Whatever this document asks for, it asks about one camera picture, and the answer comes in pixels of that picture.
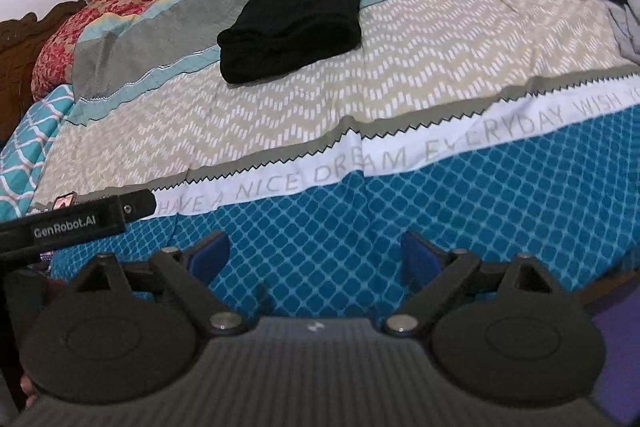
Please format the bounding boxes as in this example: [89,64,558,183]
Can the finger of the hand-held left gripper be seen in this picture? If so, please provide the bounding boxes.
[75,188,157,220]

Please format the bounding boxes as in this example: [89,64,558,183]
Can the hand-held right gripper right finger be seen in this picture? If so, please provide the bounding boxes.
[385,230,558,338]

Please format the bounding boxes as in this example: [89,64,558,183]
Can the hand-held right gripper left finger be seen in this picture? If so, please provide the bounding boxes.
[65,231,244,336]

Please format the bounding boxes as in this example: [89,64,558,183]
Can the black pants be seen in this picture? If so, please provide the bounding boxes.
[216,0,363,84]

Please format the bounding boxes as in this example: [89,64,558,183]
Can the teal lattice-print blanket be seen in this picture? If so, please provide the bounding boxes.
[0,84,76,220]

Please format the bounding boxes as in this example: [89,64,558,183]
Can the dark wooden headboard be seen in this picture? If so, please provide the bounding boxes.
[0,0,88,148]

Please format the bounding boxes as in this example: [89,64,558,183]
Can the striped printed bedsheet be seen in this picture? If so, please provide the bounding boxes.
[30,0,640,323]

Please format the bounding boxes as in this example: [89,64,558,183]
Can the red patchwork quilt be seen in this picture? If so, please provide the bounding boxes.
[30,0,556,100]

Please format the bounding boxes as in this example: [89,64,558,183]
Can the purple mat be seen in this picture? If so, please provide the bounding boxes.
[585,277,640,427]

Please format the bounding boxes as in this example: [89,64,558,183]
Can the light grey cloth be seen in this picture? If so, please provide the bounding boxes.
[605,0,640,68]

